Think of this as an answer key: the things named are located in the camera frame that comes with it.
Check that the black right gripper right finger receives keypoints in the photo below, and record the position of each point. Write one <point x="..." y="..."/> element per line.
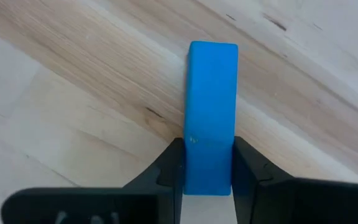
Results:
<point x="275" y="199"/>

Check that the long blue foam block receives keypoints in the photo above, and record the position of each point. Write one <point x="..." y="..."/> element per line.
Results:
<point x="210" y="109"/>

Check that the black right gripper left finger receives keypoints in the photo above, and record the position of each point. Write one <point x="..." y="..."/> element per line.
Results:
<point x="154" y="199"/>

